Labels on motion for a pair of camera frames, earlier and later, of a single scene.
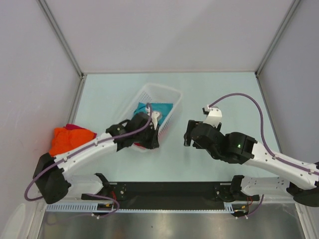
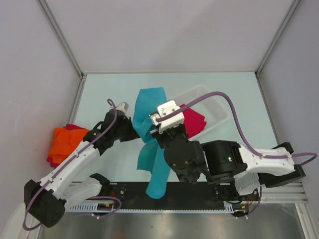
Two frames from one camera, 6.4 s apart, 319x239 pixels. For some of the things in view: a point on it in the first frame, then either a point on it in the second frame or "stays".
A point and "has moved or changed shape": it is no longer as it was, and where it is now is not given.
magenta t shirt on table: [70, 126] stays
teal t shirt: [163, 109] has moved or changed shape
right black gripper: [191, 123] → [159, 136]
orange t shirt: [64, 140] stays
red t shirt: [139, 145] → [194, 121]
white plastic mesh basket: [158, 94] → [211, 107]
